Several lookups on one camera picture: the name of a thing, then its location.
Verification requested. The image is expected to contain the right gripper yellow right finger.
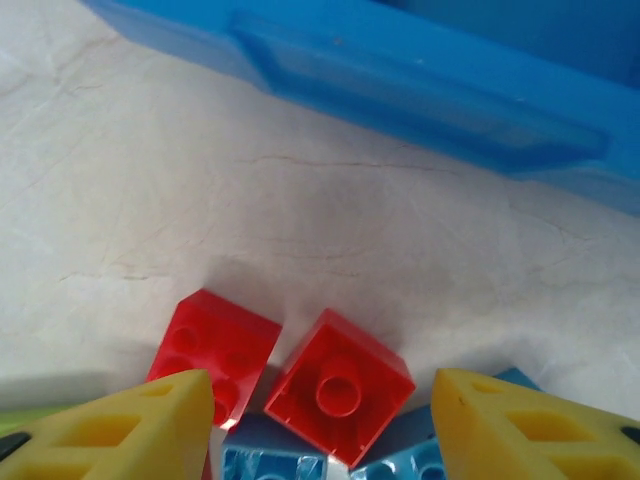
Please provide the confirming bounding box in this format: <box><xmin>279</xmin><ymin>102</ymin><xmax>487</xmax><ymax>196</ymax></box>
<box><xmin>431</xmin><ymin>367</ymin><xmax>640</xmax><ymax>480</ymax></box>

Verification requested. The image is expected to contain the red square lego brick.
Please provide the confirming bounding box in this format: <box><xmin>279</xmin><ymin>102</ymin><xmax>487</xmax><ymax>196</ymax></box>
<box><xmin>263</xmin><ymin>308</ymin><xmax>417</xmax><ymax>469</ymax></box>
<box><xmin>144</xmin><ymin>288</ymin><xmax>284</xmax><ymax>434</ymax></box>

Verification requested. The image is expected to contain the blue long lego brick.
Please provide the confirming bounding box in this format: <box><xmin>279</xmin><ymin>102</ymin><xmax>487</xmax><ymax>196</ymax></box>
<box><xmin>347</xmin><ymin>367</ymin><xmax>544</xmax><ymax>480</ymax></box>

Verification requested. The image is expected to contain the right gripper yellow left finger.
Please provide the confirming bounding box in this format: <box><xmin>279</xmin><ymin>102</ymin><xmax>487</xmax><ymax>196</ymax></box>
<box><xmin>0</xmin><ymin>368</ymin><xmax>216</xmax><ymax>480</ymax></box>

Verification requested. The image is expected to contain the blue three-compartment plastic bin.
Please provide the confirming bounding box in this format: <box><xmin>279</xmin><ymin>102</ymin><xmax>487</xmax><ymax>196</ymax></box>
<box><xmin>82</xmin><ymin>0</ymin><xmax>640</xmax><ymax>219</ymax></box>

